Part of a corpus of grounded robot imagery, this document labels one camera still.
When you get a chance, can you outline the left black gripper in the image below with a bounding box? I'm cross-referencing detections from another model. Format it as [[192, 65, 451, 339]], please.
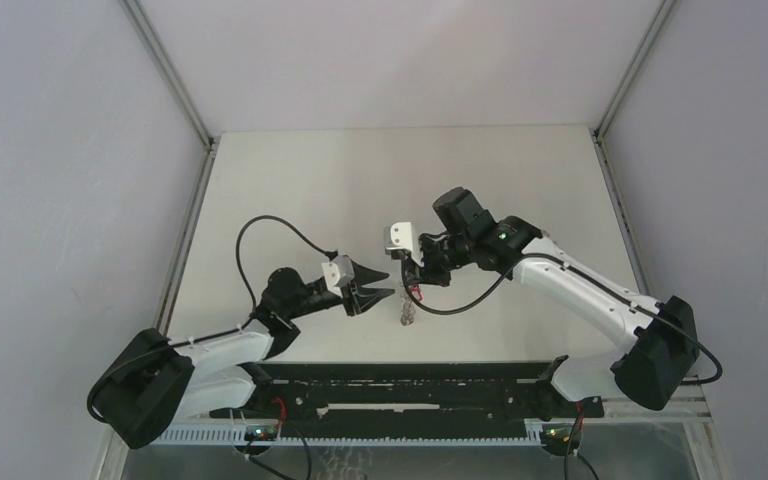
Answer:
[[285, 259, 393, 320]]

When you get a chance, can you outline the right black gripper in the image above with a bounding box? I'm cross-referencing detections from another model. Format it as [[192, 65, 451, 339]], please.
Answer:
[[405, 232, 474, 288]]

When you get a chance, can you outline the red tagged key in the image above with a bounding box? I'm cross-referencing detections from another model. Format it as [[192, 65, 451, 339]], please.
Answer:
[[408, 285, 423, 303]]

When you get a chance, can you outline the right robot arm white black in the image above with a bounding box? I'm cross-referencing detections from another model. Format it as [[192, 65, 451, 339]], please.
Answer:
[[383, 187, 703, 416]]

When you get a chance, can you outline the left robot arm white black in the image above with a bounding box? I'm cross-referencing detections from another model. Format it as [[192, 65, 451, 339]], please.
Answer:
[[86, 255, 395, 449]]

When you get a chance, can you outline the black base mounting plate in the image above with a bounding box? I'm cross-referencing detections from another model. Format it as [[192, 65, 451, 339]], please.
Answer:
[[245, 361, 605, 421]]

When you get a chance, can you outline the left green circuit board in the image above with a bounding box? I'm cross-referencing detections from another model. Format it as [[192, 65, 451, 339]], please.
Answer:
[[244, 426, 280, 443]]

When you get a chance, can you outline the green circuit board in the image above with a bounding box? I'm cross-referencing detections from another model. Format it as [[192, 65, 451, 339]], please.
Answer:
[[540, 425, 581, 446], [244, 426, 280, 443]]

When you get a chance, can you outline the right green circuit board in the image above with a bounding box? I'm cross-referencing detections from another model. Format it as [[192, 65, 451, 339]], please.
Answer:
[[540, 425, 581, 446]]

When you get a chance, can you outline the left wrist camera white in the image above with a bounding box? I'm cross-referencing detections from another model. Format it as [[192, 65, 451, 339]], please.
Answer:
[[321, 255, 355, 297]]

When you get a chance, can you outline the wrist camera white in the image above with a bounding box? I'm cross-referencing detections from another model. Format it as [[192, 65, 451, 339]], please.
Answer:
[[383, 222, 422, 262], [321, 255, 355, 297]]

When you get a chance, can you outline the left black camera cable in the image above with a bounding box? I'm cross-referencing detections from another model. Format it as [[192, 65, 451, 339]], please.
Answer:
[[235, 215, 339, 313]]

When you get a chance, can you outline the black camera cable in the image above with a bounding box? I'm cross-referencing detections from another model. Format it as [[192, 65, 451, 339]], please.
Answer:
[[235, 215, 339, 313], [402, 253, 724, 387]]

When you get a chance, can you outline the right black camera cable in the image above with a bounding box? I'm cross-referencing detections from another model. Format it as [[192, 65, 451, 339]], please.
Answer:
[[402, 253, 724, 387]]

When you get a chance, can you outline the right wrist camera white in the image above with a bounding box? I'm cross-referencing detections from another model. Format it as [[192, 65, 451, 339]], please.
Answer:
[[383, 222, 422, 262]]

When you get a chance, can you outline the white slotted cable duct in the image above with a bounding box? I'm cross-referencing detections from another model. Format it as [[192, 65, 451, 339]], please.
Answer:
[[152, 423, 544, 447]]

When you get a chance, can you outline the aluminium frame post right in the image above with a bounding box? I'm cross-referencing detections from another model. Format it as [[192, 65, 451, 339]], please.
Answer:
[[590, 1, 682, 293]]

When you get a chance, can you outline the aluminium frame post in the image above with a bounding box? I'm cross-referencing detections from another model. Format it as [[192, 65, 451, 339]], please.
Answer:
[[118, 0, 220, 333], [590, 1, 682, 293]]

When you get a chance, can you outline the aluminium frame post left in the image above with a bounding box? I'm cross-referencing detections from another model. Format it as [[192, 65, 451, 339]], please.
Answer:
[[118, 0, 220, 333]]

